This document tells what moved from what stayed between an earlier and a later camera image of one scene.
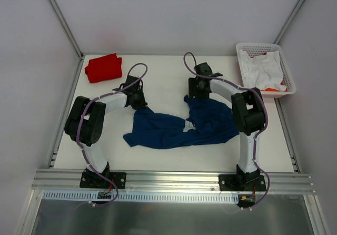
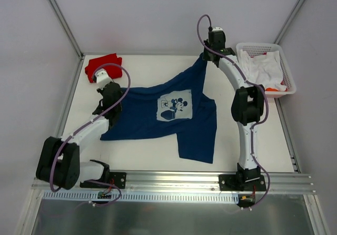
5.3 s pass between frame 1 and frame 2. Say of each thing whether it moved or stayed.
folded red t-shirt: stayed
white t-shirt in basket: stayed
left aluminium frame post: stayed
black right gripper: moved
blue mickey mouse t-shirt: moved
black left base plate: stayed
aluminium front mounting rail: stayed
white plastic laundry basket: stayed
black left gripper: moved
